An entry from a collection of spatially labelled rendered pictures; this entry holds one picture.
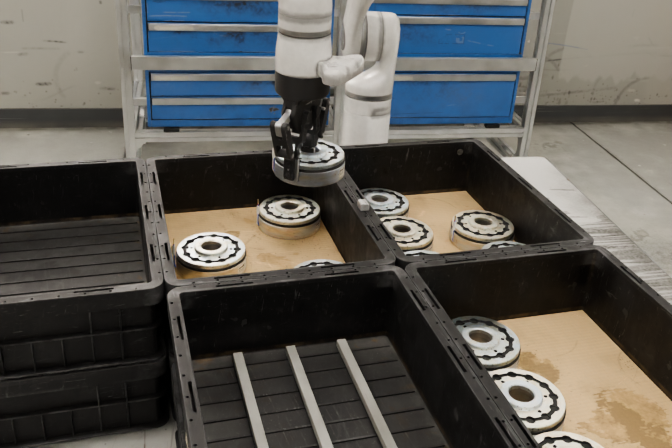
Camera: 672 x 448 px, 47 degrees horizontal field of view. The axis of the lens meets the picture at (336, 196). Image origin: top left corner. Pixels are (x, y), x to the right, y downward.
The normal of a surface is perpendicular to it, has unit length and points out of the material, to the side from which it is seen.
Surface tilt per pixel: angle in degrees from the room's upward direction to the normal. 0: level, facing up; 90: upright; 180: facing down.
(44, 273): 0
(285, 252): 0
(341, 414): 0
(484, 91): 90
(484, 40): 90
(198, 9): 90
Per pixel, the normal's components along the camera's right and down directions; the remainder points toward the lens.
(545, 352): 0.06, -0.90
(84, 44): 0.18, 0.44
